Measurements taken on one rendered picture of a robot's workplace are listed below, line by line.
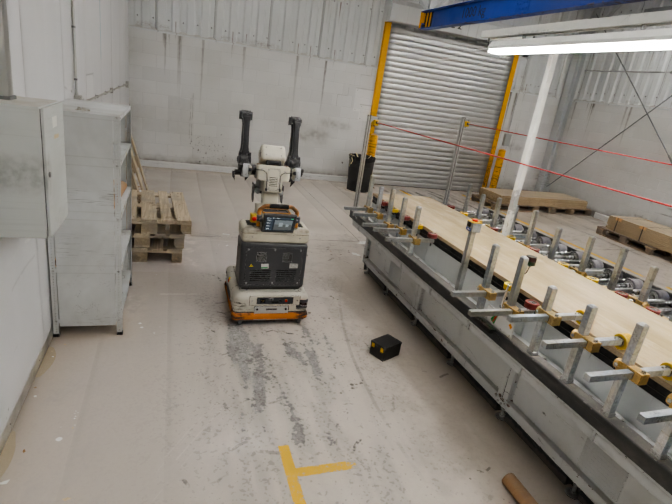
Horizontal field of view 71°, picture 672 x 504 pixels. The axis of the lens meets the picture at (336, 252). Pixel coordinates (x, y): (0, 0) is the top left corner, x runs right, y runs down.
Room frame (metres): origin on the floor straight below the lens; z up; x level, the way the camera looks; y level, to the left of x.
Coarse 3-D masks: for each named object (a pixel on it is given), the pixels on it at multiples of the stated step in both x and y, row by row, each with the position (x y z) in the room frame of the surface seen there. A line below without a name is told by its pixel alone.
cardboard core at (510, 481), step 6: (510, 474) 2.05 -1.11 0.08; (504, 480) 2.03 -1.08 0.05; (510, 480) 2.01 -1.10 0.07; (516, 480) 2.01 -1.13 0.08; (510, 486) 1.99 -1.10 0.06; (516, 486) 1.97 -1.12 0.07; (522, 486) 1.97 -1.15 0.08; (510, 492) 1.98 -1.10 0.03; (516, 492) 1.95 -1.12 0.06; (522, 492) 1.94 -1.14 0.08; (528, 492) 1.94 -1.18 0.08; (516, 498) 1.93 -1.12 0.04; (522, 498) 1.91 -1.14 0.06; (528, 498) 1.90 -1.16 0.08
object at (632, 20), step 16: (624, 16) 2.72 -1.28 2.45; (640, 16) 2.63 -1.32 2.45; (656, 16) 2.55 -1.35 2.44; (496, 32) 3.72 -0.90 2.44; (512, 32) 3.55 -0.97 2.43; (528, 32) 3.39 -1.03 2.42; (544, 32) 3.26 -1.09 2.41; (560, 32) 3.22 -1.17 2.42; (544, 80) 4.09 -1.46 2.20; (544, 96) 4.07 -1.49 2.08; (528, 144) 4.07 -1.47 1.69; (528, 160) 4.08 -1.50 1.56; (512, 192) 4.11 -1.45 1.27; (512, 208) 4.07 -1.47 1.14
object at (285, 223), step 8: (256, 216) 3.44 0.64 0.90; (264, 216) 3.38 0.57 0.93; (272, 216) 3.40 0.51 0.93; (280, 216) 3.42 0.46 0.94; (288, 216) 3.44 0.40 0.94; (296, 216) 3.46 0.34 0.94; (264, 224) 3.42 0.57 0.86; (272, 224) 3.44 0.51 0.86; (280, 224) 3.46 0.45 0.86; (288, 224) 3.48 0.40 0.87; (288, 232) 3.52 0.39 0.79
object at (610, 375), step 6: (660, 366) 1.84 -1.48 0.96; (666, 366) 1.84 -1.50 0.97; (588, 372) 1.70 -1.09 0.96; (594, 372) 1.70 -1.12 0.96; (600, 372) 1.71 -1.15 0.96; (606, 372) 1.72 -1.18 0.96; (612, 372) 1.73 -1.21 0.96; (618, 372) 1.73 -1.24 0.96; (624, 372) 1.74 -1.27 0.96; (630, 372) 1.75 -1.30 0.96; (648, 372) 1.78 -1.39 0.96; (654, 372) 1.79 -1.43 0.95; (660, 372) 1.81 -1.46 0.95; (666, 372) 1.82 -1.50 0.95; (588, 378) 1.67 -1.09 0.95; (594, 378) 1.67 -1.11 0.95; (600, 378) 1.69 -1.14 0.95; (606, 378) 1.70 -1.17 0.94; (612, 378) 1.71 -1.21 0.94; (618, 378) 1.72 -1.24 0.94; (624, 378) 1.73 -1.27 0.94; (630, 378) 1.75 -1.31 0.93
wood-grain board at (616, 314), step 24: (432, 216) 4.32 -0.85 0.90; (456, 216) 4.47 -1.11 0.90; (456, 240) 3.61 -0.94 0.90; (480, 240) 3.72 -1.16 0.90; (504, 240) 3.83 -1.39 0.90; (480, 264) 3.13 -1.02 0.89; (504, 264) 3.17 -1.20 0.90; (552, 264) 3.34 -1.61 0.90; (528, 288) 2.75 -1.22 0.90; (576, 288) 2.88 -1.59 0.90; (600, 288) 2.95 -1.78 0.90; (600, 312) 2.52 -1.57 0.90; (624, 312) 2.58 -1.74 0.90; (648, 312) 2.64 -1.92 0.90; (600, 336) 2.19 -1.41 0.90; (648, 336) 2.28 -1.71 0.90; (648, 360) 2.00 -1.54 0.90
